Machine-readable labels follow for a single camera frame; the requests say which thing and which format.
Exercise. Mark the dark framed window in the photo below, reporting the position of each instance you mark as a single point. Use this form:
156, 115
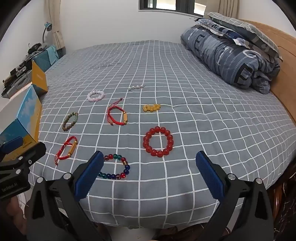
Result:
171, 5

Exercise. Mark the wooden headboard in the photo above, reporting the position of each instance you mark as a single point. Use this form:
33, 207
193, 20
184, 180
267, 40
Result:
284, 76

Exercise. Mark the teal cushion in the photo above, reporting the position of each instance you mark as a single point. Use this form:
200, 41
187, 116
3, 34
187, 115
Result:
46, 58

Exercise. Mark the blue striped folded quilt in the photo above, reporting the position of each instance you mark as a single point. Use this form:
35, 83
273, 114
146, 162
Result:
219, 58

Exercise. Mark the beige curtain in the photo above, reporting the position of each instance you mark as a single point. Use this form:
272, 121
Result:
55, 27
222, 8

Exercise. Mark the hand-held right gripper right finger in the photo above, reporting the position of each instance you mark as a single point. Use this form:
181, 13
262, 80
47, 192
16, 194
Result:
209, 176

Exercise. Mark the blue and yellow cardboard box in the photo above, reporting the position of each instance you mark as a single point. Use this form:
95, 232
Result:
25, 115

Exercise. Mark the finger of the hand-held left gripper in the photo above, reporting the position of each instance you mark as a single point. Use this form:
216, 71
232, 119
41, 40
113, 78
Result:
12, 144
34, 151

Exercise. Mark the black clutter on desk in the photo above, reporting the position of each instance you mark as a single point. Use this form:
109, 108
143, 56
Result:
35, 48

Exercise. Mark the grey checked pillow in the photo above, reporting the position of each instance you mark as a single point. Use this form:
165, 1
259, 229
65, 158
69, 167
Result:
249, 30

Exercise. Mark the blue desk lamp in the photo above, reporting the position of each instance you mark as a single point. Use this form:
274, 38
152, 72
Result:
47, 26

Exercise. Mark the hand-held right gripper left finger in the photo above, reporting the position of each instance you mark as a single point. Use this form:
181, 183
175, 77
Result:
89, 176

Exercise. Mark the grey checked bed sheet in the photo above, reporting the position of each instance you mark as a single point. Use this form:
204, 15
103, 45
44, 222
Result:
185, 120

